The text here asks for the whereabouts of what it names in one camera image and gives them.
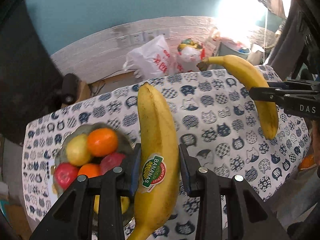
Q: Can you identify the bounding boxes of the bright red apple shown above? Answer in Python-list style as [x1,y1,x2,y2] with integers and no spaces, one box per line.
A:
[54,163,79,190]

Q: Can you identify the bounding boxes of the black device on wooden box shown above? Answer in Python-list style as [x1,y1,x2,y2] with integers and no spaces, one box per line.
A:
[61,73,91,108]

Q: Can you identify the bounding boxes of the dark red apple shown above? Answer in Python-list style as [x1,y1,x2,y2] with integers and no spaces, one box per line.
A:
[100,152,126,175]

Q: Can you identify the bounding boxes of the grey green trash bin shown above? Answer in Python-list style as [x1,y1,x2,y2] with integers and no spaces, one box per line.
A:
[217,39,251,60]

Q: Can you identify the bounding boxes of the small yellow pear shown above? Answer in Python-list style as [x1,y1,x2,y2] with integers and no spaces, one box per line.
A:
[93,195,130,214]

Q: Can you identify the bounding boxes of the dark hanging cloth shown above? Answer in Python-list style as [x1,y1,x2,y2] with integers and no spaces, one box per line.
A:
[1,3,63,145]

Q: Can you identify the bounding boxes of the wall power sockets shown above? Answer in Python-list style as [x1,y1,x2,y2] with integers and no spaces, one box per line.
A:
[116,28,170,48]

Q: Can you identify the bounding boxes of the banana with sticker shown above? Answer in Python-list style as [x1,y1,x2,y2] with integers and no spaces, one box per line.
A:
[129,82,180,239]

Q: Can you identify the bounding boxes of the large orange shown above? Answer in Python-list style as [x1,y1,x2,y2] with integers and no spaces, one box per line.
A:
[78,163,101,178]

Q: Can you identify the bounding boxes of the white plastic shopping bag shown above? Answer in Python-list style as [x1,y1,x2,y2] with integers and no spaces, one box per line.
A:
[123,35,178,79]

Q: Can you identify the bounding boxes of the person's right hand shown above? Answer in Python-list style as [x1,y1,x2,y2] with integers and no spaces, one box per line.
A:
[312,120,320,166]

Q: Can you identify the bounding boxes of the plain yellow banana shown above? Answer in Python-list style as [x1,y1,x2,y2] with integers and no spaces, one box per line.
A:
[197,55,278,139]

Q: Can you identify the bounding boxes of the cat pattern tablecloth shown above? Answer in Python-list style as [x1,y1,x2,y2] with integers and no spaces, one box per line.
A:
[22,64,312,240]

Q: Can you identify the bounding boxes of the green glass bowl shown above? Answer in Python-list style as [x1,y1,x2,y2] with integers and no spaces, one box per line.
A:
[51,122,137,228]

